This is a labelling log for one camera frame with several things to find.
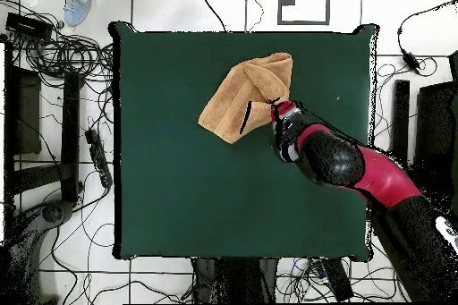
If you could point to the tan terry towel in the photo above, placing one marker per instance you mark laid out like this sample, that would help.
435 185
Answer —
236 104

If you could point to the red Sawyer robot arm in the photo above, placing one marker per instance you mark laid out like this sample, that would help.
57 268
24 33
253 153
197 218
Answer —
386 179

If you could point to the dark green table cloth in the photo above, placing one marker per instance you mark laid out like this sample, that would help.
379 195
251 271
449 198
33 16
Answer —
179 194

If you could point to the black power adapter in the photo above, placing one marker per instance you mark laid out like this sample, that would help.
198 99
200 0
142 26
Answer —
410 61

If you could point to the black power strip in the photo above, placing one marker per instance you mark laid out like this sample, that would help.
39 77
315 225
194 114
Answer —
336 280
99 160

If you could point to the light blue shoe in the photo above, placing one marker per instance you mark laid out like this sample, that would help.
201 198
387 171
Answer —
78 6

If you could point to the grey stand base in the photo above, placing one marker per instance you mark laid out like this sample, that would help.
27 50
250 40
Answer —
53 212

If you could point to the black rectangular box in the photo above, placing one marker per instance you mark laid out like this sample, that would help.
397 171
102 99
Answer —
28 26

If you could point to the grey square floor frame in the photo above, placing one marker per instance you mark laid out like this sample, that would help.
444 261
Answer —
279 8

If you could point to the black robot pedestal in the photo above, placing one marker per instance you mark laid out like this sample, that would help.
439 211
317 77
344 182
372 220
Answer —
232 280

